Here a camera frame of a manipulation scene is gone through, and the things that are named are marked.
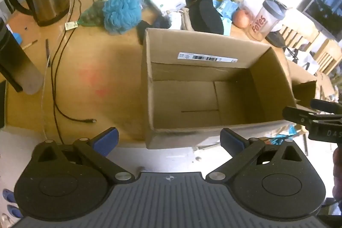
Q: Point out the black pen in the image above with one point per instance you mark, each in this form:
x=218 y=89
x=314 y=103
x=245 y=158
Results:
x=47 y=50

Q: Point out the yellow paper tag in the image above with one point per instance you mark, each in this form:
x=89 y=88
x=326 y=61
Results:
x=71 y=25

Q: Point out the wooden chair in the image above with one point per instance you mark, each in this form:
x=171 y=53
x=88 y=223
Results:
x=328 y=55
x=296 y=37

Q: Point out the small yellow stick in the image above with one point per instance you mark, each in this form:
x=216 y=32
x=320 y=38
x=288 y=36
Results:
x=29 y=44

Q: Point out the wall television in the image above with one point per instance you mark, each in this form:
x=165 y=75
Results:
x=324 y=3

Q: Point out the black cylindrical tumbler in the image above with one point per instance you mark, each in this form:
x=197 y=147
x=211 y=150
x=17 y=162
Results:
x=16 y=65

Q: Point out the clear shaker bottle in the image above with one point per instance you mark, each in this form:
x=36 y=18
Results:
x=264 y=22

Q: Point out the black bottle cup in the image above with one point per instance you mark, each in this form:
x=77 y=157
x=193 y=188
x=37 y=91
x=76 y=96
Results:
x=275 y=39

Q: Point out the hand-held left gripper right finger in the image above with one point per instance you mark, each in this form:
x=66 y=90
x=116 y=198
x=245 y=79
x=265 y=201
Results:
x=232 y=140

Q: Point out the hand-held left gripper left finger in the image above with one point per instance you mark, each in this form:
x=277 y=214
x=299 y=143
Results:
x=107 y=140

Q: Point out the blue slippers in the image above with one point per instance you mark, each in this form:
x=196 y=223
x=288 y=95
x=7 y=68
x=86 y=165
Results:
x=10 y=204

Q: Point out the orange apple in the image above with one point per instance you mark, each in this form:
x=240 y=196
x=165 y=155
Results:
x=242 y=18

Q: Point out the black sock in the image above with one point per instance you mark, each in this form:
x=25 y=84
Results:
x=144 y=30

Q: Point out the blue bath pouf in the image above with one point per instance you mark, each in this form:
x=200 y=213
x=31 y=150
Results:
x=121 y=13

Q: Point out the blue snack packet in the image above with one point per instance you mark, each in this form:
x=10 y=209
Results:
x=227 y=7

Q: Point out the brown cardboard box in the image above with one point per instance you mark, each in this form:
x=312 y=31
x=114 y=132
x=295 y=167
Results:
x=187 y=102

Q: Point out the person's right hand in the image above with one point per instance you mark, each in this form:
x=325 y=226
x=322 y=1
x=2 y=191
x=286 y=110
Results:
x=338 y=172

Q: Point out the black knit hat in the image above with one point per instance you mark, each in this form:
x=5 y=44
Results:
x=207 y=14

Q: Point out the blue flat box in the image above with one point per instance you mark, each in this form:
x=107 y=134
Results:
x=16 y=38

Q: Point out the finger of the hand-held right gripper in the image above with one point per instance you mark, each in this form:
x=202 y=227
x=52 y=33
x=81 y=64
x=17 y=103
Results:
x=296 y=113
x=324 y=106

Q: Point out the green net bag of pellets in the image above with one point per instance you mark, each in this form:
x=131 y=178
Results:
x=92 y=15

